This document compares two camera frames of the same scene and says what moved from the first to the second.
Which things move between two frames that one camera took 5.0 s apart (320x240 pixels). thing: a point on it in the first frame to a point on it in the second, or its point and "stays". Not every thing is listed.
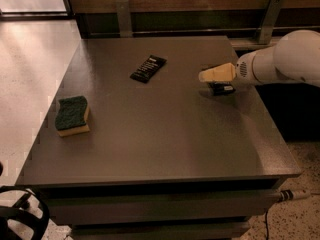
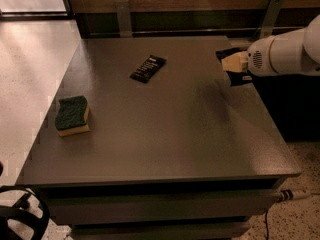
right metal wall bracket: x=271 y=18 stays
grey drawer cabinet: x=134 y=146 stays
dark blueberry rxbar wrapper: x=219 y=88 to x=235 y=78
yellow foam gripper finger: x=223 y=72 to x=236 y=62
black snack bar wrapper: x=148 y=68 stays
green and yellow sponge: x=72 y=116 stays
